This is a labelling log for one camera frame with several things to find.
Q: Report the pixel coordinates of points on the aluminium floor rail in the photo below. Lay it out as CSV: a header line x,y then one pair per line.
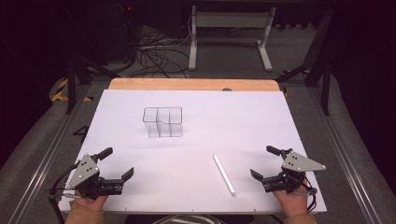
x,y
342,161
46,161

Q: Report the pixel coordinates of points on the white metal stand frame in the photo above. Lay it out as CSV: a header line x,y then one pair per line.
x,y
230,20

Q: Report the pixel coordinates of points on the person's left hand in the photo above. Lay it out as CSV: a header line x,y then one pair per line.
x,y
90,202

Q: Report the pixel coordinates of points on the white board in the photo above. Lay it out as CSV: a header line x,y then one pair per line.
x,y
193,149

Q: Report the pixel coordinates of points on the white pen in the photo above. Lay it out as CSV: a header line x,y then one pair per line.
x,y
224,174

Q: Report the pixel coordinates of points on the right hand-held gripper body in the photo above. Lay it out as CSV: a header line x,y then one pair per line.
x,y
289,180

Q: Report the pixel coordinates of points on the black metal stand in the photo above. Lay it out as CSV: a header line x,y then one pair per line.
x,y
71,87
325,90

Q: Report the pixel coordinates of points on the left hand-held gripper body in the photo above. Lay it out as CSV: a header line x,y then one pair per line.
x,y
90,183

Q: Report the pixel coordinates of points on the yellow black hazard tape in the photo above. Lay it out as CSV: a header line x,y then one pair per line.
x,y
60,90

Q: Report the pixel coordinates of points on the clear plastic compartment organizer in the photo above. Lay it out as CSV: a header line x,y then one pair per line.
x,y
163,123

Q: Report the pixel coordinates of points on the wooden table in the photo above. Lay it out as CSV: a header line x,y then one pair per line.
x,y
193,84

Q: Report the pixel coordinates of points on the person's right hand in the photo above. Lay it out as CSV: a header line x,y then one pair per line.
x,y
291,202

